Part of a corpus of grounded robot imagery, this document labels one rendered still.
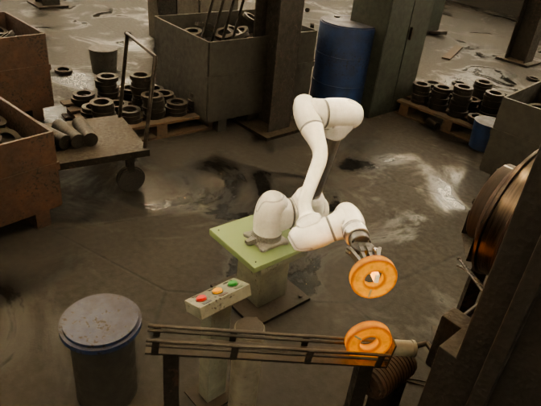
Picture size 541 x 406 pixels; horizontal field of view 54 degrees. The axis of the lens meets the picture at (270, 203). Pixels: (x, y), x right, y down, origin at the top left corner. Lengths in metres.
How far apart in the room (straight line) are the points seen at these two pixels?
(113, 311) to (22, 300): 0.89
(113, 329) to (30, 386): 0.59
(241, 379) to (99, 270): 1.29
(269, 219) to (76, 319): 1.00
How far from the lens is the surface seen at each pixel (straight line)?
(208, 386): 2.40
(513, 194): 1.72
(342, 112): 2.33
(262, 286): 2.80
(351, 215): 1.97
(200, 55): 4.60
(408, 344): 1.90
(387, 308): 3.09
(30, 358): 2.77
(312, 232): 1.97
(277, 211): 2.60
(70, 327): 2.25
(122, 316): 2.26
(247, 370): 2.17
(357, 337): 1.80
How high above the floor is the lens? 1.98
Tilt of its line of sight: 31 degrees down
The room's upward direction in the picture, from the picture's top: 6 degrees clockwise
